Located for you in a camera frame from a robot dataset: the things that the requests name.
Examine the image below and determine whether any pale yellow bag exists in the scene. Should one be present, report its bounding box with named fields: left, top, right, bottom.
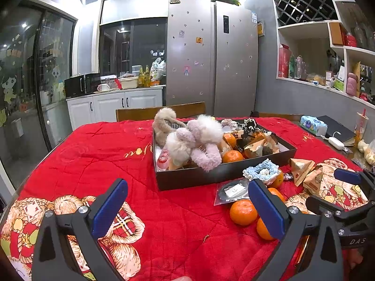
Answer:
left=358, top=139, right=375, bottom=164

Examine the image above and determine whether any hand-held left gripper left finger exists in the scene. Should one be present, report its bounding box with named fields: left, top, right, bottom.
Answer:
left=31, top=178, right=129, bottom=281

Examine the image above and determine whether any white charger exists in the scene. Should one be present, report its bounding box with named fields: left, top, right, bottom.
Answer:
left=321, top=132, right=345, bottom=150

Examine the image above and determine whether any kraft triangular snack packet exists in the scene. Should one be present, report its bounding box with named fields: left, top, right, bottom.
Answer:
left=244, top=136, right=273, bottom=159
left=289, top=158, right=315, bottom=186
left=303, top=165, right=326, bottom=195
left=264, top=133, right=280, bottom=153

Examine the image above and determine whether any black white crochet scrunchie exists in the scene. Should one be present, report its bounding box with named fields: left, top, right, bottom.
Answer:
left=243, top=118, right=264, bottom=132

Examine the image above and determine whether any black microwave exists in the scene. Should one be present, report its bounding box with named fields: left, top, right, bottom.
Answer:
left=64, top=73, right=101, bottom=98

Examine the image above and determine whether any pink round packet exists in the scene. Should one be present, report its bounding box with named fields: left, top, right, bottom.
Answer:
left=157, top=149, right=170, bottom=172

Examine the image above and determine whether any black notebook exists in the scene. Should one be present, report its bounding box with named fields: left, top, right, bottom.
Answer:
left=316, top=115, right=356, bottom=145

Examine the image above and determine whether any beige fluffy hair claw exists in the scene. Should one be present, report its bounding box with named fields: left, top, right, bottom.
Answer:
left=152, top=107, right=186, bottom=148

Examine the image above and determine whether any glass jar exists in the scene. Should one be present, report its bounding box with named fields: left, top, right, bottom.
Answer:
left=294, top=55, right=308, bottom=79

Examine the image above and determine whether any white wall shelf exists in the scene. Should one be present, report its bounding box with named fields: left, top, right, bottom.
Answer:
left=270, top=0, right=375, bottom=109

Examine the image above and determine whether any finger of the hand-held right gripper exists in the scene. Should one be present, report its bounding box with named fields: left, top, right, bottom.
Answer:
left=306, top=196, right=375, bottom=226
left=334, top=168, right=375, bottom=195

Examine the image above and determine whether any pile of tangerines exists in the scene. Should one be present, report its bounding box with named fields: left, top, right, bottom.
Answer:
left=229, top=168, right=286, bottom=240

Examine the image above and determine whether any person's right hand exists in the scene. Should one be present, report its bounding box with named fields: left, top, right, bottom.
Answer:
left=346, top=250, right=367, bottom=270

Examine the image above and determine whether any silver refrigerator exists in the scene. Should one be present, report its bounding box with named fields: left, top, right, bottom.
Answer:
left=166, top=0, right=259, bottom=118

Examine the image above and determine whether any beige basin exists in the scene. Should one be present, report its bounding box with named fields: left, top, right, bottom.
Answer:
left=120, top=77, right=139, bottom=90

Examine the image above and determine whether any black cardboard box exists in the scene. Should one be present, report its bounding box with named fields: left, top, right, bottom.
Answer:
left=152, top=118, right=297, bottom=191

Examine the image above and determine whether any drink cup with straw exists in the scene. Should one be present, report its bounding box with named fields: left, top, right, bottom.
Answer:
left=354, top=109, right=368, bottom=148

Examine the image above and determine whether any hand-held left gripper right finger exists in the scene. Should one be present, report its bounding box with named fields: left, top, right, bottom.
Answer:
left=247, top=178, right=345, bottom=281

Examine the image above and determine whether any glass sliding door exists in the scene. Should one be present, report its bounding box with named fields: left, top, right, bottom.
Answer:
left=0, top=3, right=78, bottom=182

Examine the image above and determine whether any blue tissue pack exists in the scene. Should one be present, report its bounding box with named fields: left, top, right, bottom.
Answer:
left=300, top=115, right=328, bottom=135

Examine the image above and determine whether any pink container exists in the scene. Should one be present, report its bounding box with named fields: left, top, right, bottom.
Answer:
left=346, top=73, right=358, bottom=96

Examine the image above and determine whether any brown box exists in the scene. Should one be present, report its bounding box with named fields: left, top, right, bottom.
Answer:
left=330, top=22, right=344, bottom=46

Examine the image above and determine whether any red printed blanket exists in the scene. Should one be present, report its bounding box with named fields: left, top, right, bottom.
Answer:
left=0, top=117, right=370, bottom=281

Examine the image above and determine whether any white frilly scrunchie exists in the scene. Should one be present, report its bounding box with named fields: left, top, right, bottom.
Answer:
left=221, top=118, right=242, bottom=131

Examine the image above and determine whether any blue white crochet scrunchie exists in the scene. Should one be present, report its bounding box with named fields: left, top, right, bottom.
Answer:
left=243, top=159, right=280, bottom=185

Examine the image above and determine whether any white plastic bag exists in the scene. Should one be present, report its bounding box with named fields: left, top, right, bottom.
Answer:
left=150, top=58, right=167, bottom=82

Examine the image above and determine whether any red gift bag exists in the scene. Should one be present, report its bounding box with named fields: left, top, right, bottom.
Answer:
left=278, top=44, right=291, bottom=78

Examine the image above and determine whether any white kitchen cabinet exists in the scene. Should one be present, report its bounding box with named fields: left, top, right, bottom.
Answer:
left=67, top=85, right=165, bottom=131

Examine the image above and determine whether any clear bag with black coil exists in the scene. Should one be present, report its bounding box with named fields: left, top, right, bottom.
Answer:
left=214, top=181, right=252, bottom=205

